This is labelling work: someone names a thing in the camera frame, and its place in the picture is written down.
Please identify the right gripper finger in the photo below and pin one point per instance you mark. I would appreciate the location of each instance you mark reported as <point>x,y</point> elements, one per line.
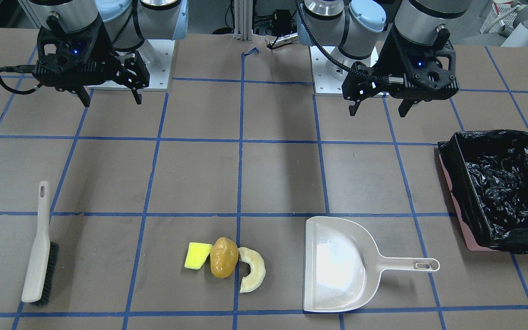
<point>136,92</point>
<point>83,95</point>

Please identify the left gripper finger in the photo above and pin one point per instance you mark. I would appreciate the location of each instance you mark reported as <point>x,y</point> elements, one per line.
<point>405,107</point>
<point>353,106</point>

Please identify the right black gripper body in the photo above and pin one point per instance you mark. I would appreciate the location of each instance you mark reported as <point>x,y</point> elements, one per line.
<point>108,52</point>

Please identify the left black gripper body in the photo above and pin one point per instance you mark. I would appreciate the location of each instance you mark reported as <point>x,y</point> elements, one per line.
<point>387,57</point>

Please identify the beige plastic dustpan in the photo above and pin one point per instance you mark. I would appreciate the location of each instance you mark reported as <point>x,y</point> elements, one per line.
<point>343,265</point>

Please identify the beige hand brush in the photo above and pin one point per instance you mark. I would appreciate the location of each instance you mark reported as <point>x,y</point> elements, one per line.
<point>41,266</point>

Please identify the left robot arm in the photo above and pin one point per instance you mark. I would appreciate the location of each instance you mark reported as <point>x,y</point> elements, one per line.
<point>354,27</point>

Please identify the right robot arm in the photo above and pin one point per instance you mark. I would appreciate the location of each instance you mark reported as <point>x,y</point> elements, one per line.
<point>128,22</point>

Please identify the pink bin with black bag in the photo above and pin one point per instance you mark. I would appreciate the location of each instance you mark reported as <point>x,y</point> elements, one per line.
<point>487,175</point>

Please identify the yellow sponge piece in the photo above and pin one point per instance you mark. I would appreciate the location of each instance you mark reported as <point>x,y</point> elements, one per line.
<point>197,255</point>

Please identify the brown potato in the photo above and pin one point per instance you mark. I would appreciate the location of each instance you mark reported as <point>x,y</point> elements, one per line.
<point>224,256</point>

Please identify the pale curved peel piece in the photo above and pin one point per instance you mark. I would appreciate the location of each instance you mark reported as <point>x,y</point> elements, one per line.
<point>257,272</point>

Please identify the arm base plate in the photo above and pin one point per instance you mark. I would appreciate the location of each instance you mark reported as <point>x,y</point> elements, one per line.
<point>158,56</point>
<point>327,77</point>

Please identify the aluminium frame post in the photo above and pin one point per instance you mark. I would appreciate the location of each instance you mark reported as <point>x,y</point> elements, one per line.
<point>243,20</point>

